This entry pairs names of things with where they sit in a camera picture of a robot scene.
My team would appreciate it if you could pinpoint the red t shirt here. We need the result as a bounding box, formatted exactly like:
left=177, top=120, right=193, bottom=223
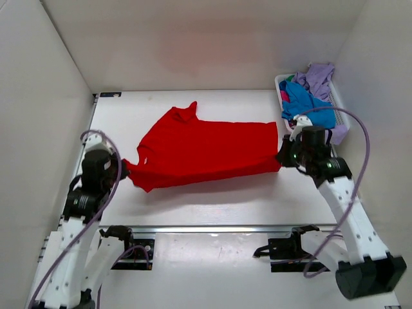
left=122, top=102, right=281, bottom=192

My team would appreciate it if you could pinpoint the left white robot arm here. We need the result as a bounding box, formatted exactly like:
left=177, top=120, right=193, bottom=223
left=28, top=147, right=135, bottom=308

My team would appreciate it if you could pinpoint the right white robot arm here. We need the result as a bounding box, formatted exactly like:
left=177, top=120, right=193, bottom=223
left=276, top=126, right=407, bottom=299

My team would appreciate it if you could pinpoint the white plastic basket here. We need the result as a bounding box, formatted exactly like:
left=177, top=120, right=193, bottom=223
left=274, top=73, right=350, bottom=133

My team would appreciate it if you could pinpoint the blue t shirt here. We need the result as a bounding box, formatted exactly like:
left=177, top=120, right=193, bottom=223
left=279, top=80, right=336, bottom=129

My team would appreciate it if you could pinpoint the pink garment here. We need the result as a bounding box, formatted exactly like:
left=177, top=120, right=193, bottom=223
left=280, top=90, right=290, bottom=102

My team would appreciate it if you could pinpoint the lavender t shirt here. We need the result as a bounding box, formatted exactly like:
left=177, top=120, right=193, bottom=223
left=291, top=62, right=348, bottom=145

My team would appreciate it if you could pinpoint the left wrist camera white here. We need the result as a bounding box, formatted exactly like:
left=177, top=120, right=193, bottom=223
left=80, top=132, right=111, bottom=153

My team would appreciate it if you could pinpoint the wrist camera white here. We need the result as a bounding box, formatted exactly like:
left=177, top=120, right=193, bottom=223
left=80, top=132, right=111, bottom=153
left=289, top=115, right=312, bottom=142

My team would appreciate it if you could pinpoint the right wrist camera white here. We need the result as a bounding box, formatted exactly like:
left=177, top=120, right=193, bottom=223
left=289, top=115, right=312, bottom=142

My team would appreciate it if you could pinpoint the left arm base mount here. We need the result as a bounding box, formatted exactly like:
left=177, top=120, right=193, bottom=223
left=99, top=225, right=155, bottom=271

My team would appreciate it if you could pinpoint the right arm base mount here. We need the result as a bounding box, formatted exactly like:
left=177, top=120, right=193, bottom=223
left=252, top=225, right=320, bottom=273

